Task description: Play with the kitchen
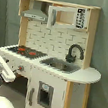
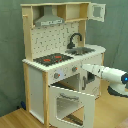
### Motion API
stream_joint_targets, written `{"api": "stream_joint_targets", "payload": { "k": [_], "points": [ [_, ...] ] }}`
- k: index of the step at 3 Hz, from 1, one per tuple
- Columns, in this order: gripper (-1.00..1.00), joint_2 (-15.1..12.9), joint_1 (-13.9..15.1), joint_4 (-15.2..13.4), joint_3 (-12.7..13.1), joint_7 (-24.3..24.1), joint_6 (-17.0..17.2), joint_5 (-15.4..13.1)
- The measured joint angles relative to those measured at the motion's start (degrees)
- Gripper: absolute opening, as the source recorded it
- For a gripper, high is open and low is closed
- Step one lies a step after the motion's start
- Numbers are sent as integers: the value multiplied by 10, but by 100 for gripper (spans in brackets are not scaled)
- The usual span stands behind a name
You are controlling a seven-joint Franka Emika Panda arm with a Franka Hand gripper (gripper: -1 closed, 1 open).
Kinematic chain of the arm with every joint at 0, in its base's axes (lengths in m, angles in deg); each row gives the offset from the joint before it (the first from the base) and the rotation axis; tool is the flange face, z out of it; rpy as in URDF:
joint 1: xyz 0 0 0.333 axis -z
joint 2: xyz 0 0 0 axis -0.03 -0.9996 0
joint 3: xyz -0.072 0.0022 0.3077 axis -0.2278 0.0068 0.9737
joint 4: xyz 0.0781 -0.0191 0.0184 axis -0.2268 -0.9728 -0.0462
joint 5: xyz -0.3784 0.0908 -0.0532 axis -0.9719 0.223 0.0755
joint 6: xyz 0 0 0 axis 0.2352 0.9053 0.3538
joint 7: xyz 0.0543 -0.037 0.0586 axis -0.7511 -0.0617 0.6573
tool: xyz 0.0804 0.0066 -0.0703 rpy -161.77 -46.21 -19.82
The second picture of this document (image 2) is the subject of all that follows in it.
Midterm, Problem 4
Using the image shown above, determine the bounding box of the black toy stovetop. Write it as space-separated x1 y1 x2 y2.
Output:
34 53 71 67

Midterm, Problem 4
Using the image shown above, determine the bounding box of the grey range hood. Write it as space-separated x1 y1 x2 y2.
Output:
33 5 64 27

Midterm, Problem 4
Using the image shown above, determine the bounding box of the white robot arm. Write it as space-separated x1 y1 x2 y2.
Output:
82 64 128 98

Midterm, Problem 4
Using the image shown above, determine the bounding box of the stove knob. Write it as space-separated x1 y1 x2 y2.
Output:
71 66 79 73
54 73 60 79

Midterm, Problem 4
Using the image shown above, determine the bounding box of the white lower cabinet door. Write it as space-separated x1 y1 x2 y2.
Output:
80 58 103 98

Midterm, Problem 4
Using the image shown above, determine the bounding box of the grey toy sink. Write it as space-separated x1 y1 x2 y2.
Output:
65 47 95 56

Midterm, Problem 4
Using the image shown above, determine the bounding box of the white microwave cabinet door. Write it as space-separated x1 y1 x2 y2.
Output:
88 3 106 22

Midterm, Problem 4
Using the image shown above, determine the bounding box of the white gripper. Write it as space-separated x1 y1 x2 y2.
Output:
82 64 101 76

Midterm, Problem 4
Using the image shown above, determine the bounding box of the right stove knob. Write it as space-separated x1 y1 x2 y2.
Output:
71 66 79 73

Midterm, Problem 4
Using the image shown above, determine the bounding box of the black toy faucet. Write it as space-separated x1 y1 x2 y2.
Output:
67 33 82 49

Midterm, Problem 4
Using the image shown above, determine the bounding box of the left stove knob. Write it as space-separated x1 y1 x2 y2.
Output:
54 73 60 79

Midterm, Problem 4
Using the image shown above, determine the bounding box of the wooden toy kitchen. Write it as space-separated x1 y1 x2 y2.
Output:
22 2 105 128

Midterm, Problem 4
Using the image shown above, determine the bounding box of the white oven door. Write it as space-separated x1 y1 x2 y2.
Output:
49 86 95 128

